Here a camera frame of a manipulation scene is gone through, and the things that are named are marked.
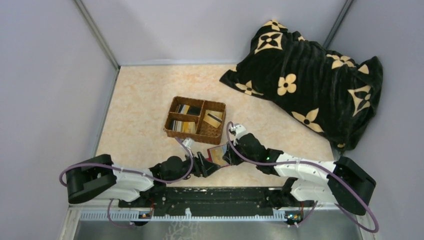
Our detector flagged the cards in lower compartment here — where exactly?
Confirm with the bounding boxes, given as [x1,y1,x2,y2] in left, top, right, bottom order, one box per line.
[168,120,184,132]

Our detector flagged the brown wicker basket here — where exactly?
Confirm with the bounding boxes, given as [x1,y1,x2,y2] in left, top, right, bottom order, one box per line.
[163,96,226,145]

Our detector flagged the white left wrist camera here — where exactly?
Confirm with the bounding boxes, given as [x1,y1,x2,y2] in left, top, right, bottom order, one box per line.
[182,137,195,149]

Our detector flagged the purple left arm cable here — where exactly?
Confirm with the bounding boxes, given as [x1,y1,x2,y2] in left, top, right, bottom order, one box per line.
[58,137,195,229]

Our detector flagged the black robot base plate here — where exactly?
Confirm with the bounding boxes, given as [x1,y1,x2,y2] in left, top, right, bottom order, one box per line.
[118,187,314,217]

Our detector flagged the cards in upper compartment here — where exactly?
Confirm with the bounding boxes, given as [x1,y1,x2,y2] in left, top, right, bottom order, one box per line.
[175,104,202,116]

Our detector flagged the cards in compartment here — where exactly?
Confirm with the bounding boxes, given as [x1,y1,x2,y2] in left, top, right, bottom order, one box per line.
[175,104,202,116]
[168,120,184,132]

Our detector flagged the aluminium frame rail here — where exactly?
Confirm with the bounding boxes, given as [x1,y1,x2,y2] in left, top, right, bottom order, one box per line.
[67,187,370,223]

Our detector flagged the black floral blanket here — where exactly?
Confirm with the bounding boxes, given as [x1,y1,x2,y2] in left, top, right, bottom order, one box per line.
[220,19,384,151]

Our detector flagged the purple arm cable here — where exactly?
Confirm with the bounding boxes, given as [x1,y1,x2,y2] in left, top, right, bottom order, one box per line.
[225,121,380,234]
[58,137,195,229]

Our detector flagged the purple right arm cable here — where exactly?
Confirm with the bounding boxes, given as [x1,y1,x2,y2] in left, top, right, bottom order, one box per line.
[225,121,380,234]

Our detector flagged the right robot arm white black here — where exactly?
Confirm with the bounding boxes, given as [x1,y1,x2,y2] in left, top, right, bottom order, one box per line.
[225,133,376,216]

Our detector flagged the red leather card holder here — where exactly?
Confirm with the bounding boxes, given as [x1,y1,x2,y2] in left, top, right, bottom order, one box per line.
[207,144,230,167]

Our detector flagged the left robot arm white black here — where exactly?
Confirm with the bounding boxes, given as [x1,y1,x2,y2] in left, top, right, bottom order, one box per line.
[60,152,221,208]

